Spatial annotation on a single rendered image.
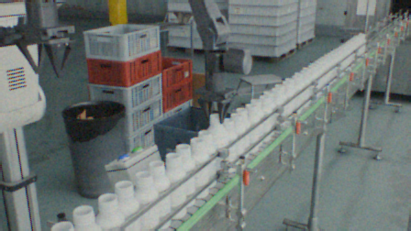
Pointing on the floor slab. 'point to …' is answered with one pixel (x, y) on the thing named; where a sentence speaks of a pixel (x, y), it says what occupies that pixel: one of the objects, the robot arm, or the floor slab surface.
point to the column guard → (117, 12)
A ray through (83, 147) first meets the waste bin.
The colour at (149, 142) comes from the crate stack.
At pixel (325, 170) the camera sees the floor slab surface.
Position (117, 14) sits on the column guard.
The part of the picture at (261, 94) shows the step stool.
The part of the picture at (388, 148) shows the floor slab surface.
